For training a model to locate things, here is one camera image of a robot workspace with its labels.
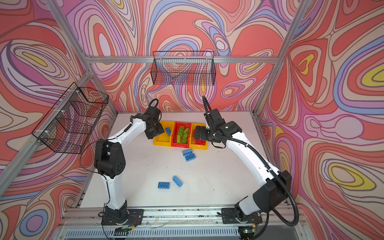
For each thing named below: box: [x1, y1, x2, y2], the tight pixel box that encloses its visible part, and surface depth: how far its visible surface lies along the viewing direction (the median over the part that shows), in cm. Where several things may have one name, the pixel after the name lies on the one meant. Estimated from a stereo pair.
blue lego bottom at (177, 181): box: [172, 175, 183, 188], surface depth 85 cm
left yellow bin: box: [153, 120, 175, 147], surface depth 101 cm
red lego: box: [194, 139, 206, 146], surface depth 98 cm
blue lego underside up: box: [185, 153, 196, 162], surface depth 95 cm
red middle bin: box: [171, 122, 192, 148], surface depth 103 cm
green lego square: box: [183, 128, 189, 137], surface depth 106 cm
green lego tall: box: [178, 126, 185, 135], surface depth 107 cm
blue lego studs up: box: [182, 148, 193, 157], surface depth 98 cm
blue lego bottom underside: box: [158, 182, 171, 189], surface depth 84 cm
